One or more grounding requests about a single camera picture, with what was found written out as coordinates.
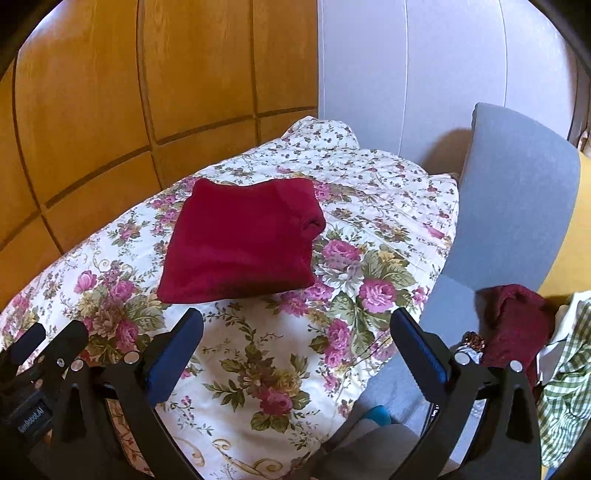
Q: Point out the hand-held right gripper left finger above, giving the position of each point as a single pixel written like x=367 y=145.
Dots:
x=171 y=355

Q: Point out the green checked shirt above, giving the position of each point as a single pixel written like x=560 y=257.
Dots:
x=565 y=406

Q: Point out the maroon garment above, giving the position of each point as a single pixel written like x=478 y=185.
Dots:
x=240 y=240

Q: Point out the small patterned cloth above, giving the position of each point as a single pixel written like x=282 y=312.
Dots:
x=472 y=344

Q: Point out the dark red knitted garment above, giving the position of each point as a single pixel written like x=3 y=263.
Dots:
x=517 y=323

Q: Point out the floral blanket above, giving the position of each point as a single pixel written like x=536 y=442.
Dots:
x=277 y=332

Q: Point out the white cloth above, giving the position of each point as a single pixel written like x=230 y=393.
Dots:
x=570 y=323

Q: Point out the grey upholstered chair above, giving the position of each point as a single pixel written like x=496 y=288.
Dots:
x=508 y=194

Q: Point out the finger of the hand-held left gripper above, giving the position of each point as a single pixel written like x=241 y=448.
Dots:
x=27 y=341
x=69 y=334

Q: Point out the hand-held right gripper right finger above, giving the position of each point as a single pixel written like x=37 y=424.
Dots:
x=425 y=350

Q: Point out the teal cloth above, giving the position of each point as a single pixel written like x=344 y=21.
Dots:
x=381 y=415

